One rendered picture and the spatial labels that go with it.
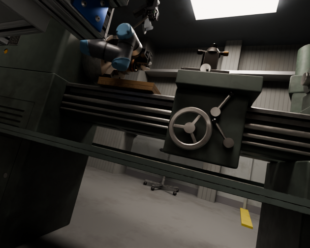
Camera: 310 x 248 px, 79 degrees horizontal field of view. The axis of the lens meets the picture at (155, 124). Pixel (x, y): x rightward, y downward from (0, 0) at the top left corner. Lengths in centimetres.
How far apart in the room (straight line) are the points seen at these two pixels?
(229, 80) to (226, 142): 22
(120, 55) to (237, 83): 49
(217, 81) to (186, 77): 11
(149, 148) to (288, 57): 319
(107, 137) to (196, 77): 359
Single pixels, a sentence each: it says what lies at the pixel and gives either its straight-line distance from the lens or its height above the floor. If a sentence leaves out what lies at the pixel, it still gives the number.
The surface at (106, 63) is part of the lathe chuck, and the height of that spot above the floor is 103.
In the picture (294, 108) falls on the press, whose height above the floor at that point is 152.
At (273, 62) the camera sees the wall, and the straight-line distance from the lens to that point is 433.
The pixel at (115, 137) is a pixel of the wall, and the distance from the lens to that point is 406.
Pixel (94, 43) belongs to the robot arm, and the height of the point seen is 98.
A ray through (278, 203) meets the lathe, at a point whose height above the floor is 53.
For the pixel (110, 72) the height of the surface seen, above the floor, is 98.
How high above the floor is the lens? 59
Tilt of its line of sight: 9 degrees up
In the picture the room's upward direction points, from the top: 13 degrees clockwise
